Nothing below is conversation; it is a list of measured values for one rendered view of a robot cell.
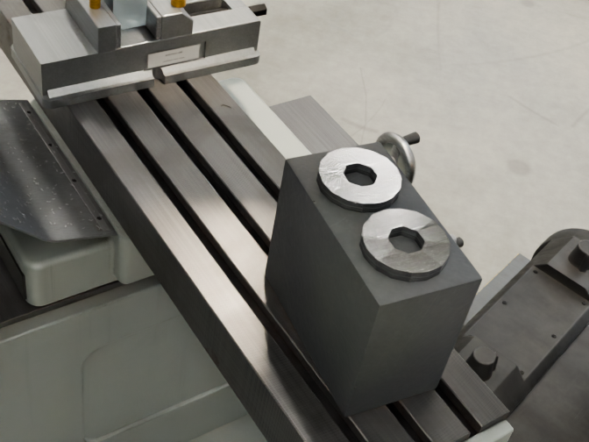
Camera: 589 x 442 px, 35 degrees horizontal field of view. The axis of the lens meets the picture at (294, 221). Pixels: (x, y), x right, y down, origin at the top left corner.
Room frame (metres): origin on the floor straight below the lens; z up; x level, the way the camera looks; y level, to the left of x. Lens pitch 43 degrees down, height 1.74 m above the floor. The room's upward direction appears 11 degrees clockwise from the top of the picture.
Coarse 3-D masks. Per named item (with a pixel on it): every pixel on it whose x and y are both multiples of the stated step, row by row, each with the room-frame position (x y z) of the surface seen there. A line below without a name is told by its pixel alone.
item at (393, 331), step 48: (288, 192) 0.76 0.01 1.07; (336, 192) 0.72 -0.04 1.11; (384, 192) 0.74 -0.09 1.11; (288, 240) 0.74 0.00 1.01; (336, 240) 0.67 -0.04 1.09; (384, 240) 0.66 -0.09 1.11; (432, 240) 0.68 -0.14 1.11; (288, 288) 0.72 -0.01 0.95; (336, 288) 0.65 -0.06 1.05; (384, 288) 0.61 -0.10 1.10; (432, 288) 0.63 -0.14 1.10; (336, 336) 0.63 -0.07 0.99; (384, 336) 0.60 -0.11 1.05; (432, 336) 0.63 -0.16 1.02; (336, 384) 0.61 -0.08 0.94; (384, 384) 0.61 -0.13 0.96; (432, 384) 0.65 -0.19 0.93
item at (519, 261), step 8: (520, 256) 1.45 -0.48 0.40; (512, 264) 1.42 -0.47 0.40; (520, 264) 1.42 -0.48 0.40; (504, 272) 1.39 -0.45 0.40; (512, 272) 1.40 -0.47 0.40; (496, 280) 1.36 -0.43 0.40; (504, 280) 1.37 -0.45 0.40; (488, 288) 1.34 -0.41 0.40; (496, 288) 1.34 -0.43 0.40; (480, 296) 1.31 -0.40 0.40; (488, 296) 1.31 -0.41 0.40; (472, 304) 1.28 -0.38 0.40; (480, 304) 1.29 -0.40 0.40; (472, 312) 1.26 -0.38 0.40
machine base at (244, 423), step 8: (248, 416) 1.06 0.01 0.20; (224, 424) 1.03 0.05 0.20; (232, 424) 1.03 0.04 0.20; (240, 424) 1.03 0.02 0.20; (248, 424) 1.04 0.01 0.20; (208, 432) 1.00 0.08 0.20; (216, 432) 1.01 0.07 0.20; (224, 432) 1.01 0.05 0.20; (232, 432) 1.01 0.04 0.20; (240, 432) 1.02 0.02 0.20; (248, 432) 1.02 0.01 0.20; (256, 432) 1.02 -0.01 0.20; (192, 440) 0.98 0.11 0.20; (200, 440) 0.98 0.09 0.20; (208, 440) 0.98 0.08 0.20; (216, 440) 0.99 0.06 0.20; (224, 440) 0.99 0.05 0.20; (232, 440) 1.00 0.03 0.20; (240, 440) 1.00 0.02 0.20; (248, 440) 1.00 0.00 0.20; (256, 440) 1.01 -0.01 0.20; (264, 440) 1.01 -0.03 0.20
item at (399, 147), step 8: (384, 136) 1.44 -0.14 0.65; (392, 136) 1.42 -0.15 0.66; (400, 136) 1.42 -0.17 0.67; (408, 136) 1.43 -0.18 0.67; (416, 136) 1.44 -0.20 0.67; (384, 144) 1.44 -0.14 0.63; (392, 144) 1.43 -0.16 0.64; (400, 144) 1.40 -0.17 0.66; (408, 144) 1.42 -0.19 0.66; (392, 152) 1.42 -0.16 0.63; (400, 152) 1.40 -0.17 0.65; (408, 152) 1.39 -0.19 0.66; (400, 160) 1.40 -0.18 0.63; (408, 160) 1.38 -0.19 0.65; (408, 168) 1.37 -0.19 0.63; (408, 176) 1.37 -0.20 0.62
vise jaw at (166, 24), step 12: (156, 0) 1.16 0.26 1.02; (168, 0) 1.16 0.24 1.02; (156, 12) 1.13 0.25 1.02; (168, 12) 1.13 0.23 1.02; (180, 12) 1.14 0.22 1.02; (156, 24) 1.11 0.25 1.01; (168, 24) 1.13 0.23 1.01; (180, 24) 1.14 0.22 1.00; (192, 24) 1.15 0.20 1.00; (156, 36) 1.11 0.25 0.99; (168, 36) 1.13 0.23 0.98
